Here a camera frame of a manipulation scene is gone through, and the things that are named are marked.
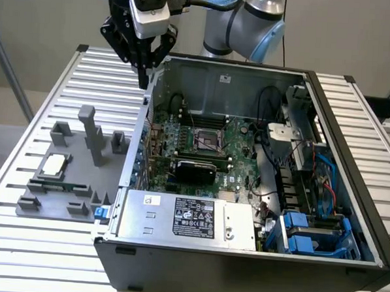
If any black camera cable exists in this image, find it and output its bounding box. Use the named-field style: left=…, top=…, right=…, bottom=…
left=168, top=0, right=249, bottom=14

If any silver CPU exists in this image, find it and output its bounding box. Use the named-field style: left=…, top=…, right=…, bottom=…
left=41, top=154, right=68, bottom=176

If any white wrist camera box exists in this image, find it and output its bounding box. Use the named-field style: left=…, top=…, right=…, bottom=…
left=126, top=0, right=172, bottom=41

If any blue disk bay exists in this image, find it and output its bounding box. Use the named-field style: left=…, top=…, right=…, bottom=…
left=263, top=206, right=365, bottom=261

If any green motherboard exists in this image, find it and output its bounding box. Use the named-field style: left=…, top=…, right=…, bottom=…
left=138, top=112, right=269, bottom=203

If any CPU socket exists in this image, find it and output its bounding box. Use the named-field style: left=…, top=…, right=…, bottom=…
left=188, top=127, right=225, bottom=154

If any silver power supply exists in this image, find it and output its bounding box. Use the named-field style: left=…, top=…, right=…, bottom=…
left=115, top=188, right=259, bottom=252

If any green RAM stick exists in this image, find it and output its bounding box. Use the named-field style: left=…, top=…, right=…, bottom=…
left=29, top=178, right=89, bottom=194

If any black thin hanging cable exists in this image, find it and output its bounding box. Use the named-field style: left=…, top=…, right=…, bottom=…
left=279, top=0, right=291, bottom=67

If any grey metal drive cage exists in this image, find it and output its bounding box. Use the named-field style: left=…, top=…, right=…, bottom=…
left=264, top=83, right=330, bottom=175

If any socket locking lever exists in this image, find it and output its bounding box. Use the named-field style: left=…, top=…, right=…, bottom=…
left=187, top=111, right=200, bottom=137

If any black open PC case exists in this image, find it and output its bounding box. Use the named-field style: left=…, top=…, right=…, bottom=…
left=91, top=48, right=390, bottom=292

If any red wire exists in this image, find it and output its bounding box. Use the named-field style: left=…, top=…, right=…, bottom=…
left=320, top=178, right=340, bottom=216

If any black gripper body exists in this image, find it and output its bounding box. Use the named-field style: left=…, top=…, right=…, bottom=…
left=96, top=0, right=142, bottom=45

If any black graphics card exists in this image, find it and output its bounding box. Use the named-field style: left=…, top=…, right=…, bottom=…
left=168, top=158, right=218, bottom=186

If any black looped wire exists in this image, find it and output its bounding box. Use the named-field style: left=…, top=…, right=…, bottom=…
left=255, top=84, right=284, bottom=127

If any aluminium frame post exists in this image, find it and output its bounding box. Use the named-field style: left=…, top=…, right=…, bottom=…
left=0, top=21, right=39, bottom=123

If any grey parts rack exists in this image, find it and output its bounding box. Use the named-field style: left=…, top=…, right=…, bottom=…
left=15, top=101, right=133, bottom=227

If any blue case latch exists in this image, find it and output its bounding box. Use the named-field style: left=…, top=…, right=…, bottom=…
left=93, top=205, right=110, bottom=221

